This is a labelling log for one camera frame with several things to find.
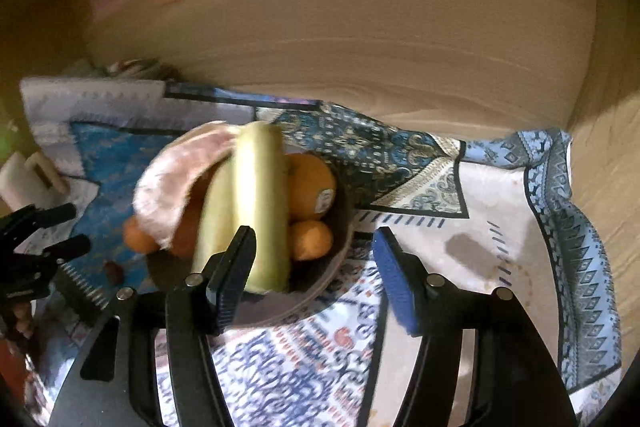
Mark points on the small mandarin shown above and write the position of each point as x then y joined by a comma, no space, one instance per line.
312,239
140,238

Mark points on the large orange with sticker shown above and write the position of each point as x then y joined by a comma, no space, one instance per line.
310,187

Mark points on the short green sugarcane piece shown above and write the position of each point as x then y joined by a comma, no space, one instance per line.
217,217

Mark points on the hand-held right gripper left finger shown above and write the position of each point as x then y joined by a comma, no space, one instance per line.
235,277

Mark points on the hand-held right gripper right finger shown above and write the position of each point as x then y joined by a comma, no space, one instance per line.
400,282

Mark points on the dark brown round plate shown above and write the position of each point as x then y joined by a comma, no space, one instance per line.
325,272

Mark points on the long green sugarcane piece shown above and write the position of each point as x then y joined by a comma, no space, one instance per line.
262,187

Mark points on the peeled pink pomelo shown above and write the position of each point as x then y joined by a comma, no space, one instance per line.
165,187

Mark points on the blue patterned tablecloth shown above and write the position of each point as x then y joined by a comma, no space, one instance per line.
490,217

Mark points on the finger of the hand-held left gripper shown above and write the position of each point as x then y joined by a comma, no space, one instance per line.
70,248
47,216

